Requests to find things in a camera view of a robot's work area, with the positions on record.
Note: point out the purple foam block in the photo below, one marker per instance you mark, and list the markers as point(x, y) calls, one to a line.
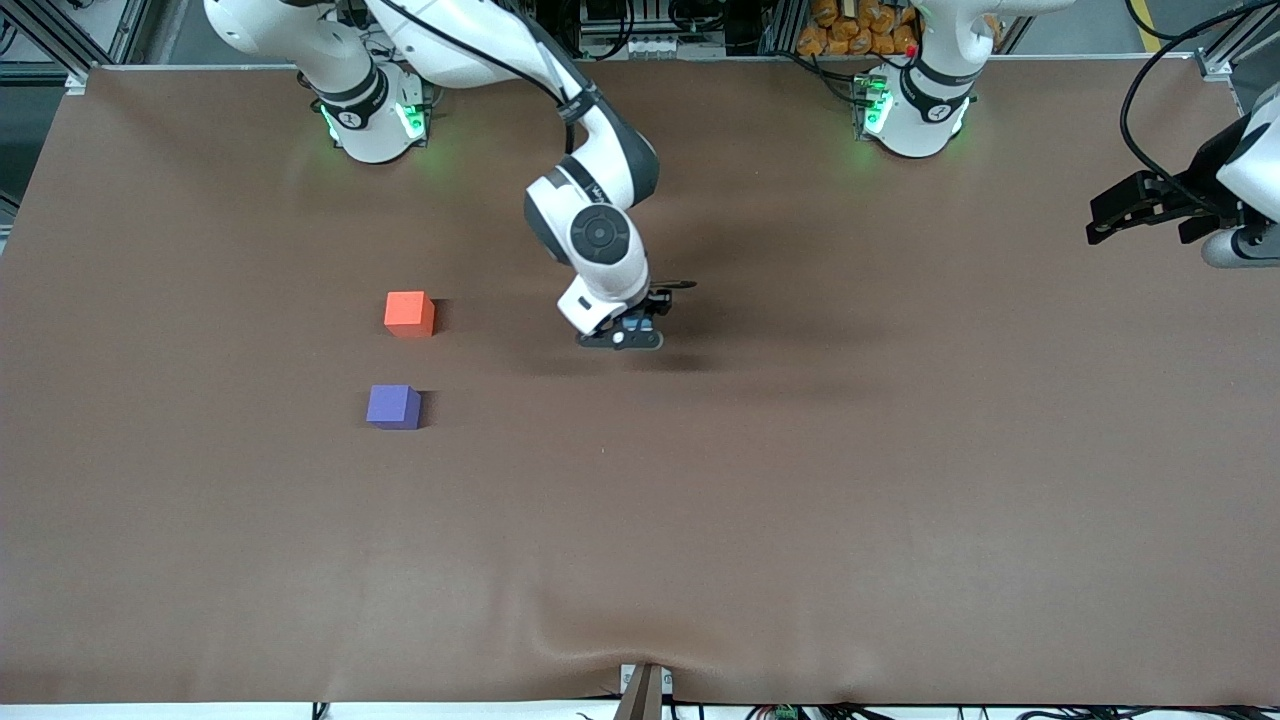
point(392, 406)

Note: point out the aluminium frame profile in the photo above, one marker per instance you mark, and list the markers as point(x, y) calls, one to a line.
point(1240, 25)
point(60, 30)

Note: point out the bag of orange items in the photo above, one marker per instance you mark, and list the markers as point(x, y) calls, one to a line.
point(855, 25)

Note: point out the metal corner bracket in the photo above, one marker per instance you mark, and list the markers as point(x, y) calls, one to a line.
point(1213, 66)
point(76, 82)

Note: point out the white terminal block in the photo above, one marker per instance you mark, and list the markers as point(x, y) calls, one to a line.
point(652, 45)

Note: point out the brown table cover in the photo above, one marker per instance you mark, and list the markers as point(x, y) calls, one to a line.
point(640, 520)

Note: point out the blue foam block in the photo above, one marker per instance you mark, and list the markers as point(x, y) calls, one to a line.
point(637, 323)

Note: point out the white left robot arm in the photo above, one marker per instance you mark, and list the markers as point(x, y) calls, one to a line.
point(925, 105)

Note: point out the metal table clamp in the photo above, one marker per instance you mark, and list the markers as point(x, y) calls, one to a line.
point(643, 690)

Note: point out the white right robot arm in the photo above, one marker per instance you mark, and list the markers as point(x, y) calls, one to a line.
point(600, 235)

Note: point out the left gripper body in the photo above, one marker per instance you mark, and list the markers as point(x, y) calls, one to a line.
point(1203, 172)

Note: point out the orange foam block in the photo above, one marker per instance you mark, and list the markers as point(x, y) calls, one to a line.
point(408, 312)

